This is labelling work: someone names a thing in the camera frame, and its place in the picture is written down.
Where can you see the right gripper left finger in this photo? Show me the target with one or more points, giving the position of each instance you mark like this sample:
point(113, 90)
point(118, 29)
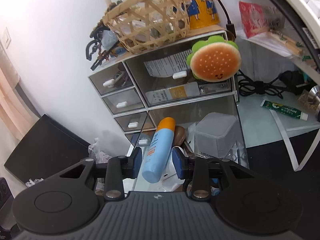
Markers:
point(118, 169)

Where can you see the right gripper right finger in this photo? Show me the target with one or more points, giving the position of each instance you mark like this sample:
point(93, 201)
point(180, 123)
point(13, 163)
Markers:
point(194, 172)

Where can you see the blue sunscreen bottle orange cap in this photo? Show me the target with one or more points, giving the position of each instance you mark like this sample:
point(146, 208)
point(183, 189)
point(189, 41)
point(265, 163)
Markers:
point(159, 150)

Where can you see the clear large bottom drawer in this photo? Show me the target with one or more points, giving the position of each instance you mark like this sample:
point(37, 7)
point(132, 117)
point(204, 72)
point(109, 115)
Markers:
point(186, 116)

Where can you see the white drawer organizer cabinet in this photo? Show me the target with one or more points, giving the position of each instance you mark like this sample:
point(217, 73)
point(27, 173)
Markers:
point(133, 87)

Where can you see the grey square box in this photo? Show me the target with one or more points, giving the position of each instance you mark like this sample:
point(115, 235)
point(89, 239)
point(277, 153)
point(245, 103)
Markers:
point(216, 134)

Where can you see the black box on floor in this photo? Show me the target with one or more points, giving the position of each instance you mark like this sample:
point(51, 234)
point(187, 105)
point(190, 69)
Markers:
point(47, 148)

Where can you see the hamburger plush toy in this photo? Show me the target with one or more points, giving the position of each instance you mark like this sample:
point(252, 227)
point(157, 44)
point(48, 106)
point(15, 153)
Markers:
point(214, 59)

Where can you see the green toothpaste tube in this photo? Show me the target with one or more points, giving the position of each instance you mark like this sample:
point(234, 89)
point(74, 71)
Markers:
point(285, 110)

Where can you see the pile of hair claw clips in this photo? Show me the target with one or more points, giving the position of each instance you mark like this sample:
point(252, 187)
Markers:
point(105, 43)

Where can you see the white metal laptop stand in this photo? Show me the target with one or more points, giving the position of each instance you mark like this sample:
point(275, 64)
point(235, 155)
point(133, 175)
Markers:
point(300, 137)

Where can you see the yellow cartoon pen cup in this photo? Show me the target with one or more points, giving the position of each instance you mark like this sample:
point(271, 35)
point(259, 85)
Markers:
point(201, 13)

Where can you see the woven bamboo basket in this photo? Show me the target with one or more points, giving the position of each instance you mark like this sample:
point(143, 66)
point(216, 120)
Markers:
point(142, 25)

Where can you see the red snack packet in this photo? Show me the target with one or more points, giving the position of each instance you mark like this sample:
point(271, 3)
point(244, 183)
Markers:
point(258, 19)

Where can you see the black power adapter with cable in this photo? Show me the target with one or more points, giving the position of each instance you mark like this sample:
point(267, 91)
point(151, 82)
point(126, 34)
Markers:
point(266, 66)

